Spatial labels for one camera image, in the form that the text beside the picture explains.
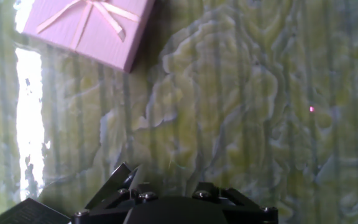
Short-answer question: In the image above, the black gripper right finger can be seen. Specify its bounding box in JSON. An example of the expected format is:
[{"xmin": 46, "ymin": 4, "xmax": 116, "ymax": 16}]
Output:
[{"xmin": 191, "ymin": 182, "xmax": 279, "ymax": 224}]

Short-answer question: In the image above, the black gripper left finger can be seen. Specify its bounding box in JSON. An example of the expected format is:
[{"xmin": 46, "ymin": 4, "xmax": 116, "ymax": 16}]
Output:
[{"xmin": 71, "ymin": 182, "xmax": 160, "ymax": 224}]

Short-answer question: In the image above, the green marble pattern mat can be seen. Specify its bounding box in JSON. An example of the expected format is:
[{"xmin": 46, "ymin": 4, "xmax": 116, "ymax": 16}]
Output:
[{"xmin": 0, "ymin": 0, "xmax": 358, "ymax": 224}]

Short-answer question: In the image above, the pink gift box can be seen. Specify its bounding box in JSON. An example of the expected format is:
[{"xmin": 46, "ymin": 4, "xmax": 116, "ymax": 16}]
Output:
[{"xmin": 21, "ymin": 0, "xmax": 155, "ymax": 73}]

